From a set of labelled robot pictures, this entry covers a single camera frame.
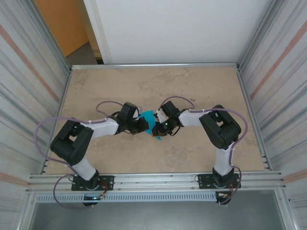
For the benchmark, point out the teal cloth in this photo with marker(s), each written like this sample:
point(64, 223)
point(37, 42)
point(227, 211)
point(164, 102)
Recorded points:
point(147, 116)

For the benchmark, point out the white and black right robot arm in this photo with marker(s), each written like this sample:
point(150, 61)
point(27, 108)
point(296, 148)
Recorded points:
point(220, 129)

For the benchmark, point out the small circuit board green light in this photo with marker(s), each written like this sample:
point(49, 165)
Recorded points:
point(92, 198)

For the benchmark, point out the small white plug connector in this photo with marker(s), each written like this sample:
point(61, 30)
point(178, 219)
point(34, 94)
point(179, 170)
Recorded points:
point(221, 195)

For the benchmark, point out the translucent ribbed side panel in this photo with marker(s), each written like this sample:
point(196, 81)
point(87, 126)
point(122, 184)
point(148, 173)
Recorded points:
point(287, 95)
point(19, 95)

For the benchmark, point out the orange wooden door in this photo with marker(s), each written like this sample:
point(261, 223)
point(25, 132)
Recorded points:
point(64, 24)

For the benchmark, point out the wide aluminium mounting rail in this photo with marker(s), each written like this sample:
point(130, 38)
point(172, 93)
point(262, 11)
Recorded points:
point(153, 182)

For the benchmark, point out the thin aluminium table edge rail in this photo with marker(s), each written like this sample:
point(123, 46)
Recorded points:
point(153, 65)

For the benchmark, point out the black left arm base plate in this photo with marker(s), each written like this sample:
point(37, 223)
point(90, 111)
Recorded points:
point(108, 180)

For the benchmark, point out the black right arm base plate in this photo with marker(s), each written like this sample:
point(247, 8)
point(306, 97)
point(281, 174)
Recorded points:
point(204, 180)

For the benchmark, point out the sloped aluminium table side rail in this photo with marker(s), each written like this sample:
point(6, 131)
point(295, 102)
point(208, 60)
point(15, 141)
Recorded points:
point(244, 91)
point(59, 115)

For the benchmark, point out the white door frame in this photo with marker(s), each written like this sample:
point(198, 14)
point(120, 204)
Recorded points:
point(95, 19)

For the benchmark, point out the aluminium frame post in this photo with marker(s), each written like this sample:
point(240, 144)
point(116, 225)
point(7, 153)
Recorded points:
point(45, 31)
point(256, 36)

